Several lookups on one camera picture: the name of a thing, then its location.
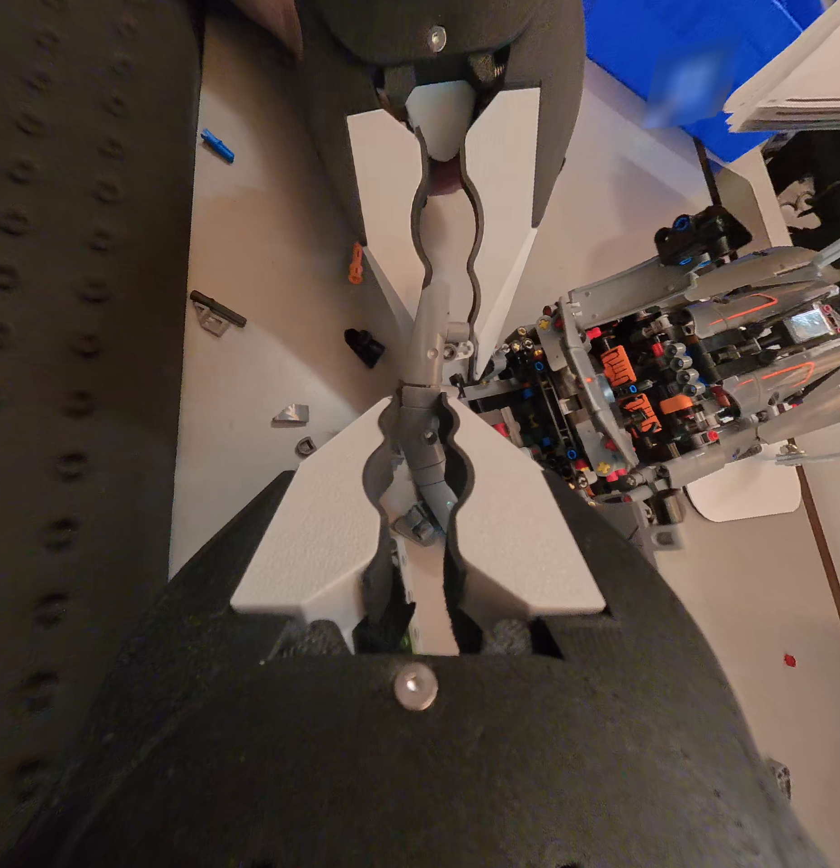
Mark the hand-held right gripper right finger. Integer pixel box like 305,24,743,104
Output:
440,395,606,651

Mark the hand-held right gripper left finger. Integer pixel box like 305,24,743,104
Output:
230,399,395,653

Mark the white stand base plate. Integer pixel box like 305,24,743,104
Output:
687,441,802,524

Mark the person's left forearm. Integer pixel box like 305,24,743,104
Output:
232,0,305,62

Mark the grey lego car model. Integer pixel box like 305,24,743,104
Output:
454,207,840,552

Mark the black lego connector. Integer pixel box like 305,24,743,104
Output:
188,289,249,338

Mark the metal stand bracket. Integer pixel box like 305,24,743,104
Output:
774,441,840,470

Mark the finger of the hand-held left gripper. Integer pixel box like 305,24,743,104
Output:
462,85,544,382
345,80,475,345

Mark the grey curved lego fender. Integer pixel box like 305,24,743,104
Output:
390,274,476,547

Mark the blue plastic bin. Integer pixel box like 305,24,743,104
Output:
584,0,824,164

